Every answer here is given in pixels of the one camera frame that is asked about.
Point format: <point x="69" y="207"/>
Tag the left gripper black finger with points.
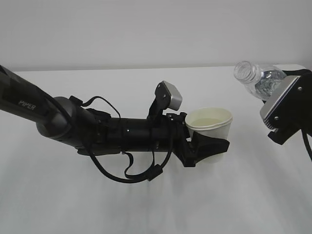
<point x="203" y="147"/>

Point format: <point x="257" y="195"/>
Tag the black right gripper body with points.
<point x="295" y="111"/>

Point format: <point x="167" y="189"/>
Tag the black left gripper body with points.
<point x="169" y="134"/>

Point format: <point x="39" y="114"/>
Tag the white paper cup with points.
<point x="209" y="121"/>

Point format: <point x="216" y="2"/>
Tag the clear plastic water bottle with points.
<point x="260" y="80"/>

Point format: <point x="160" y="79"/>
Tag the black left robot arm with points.
<point x="75" y="123"/>

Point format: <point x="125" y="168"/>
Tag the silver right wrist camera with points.
<point x="266" y="112"/>

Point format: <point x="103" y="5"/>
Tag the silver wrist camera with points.
<point x="167" y="96"/>
<point x="266" y="112"/>

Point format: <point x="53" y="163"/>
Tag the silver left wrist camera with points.
<point x="167" y="96"/>

